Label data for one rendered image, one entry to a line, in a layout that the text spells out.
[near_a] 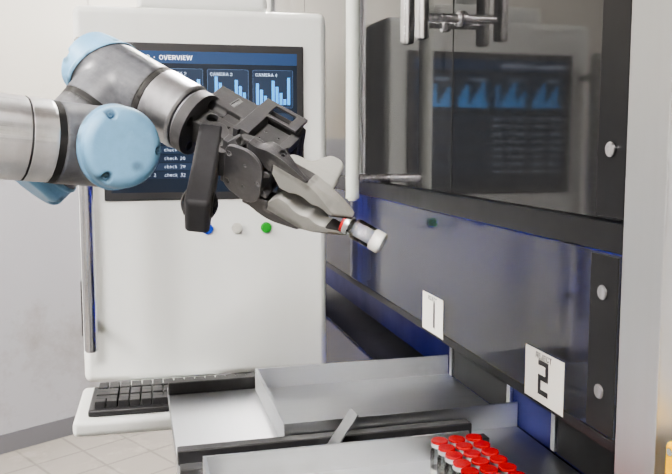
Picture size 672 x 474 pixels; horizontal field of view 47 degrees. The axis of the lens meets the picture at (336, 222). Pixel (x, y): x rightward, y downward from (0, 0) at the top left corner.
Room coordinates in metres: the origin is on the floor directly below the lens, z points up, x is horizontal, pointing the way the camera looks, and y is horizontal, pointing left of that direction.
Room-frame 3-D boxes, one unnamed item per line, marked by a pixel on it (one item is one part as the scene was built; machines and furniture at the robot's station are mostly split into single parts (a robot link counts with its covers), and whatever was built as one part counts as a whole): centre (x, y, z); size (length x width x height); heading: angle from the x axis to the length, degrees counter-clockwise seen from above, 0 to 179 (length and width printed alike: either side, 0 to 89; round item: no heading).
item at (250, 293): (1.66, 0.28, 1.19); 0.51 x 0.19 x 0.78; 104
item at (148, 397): (1.43, 0.26, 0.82); 0.40 x 0.14 x 0.02; 103
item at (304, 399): (1.16, -0.06, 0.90); 0.34 x 0.26 x 0.04; 104
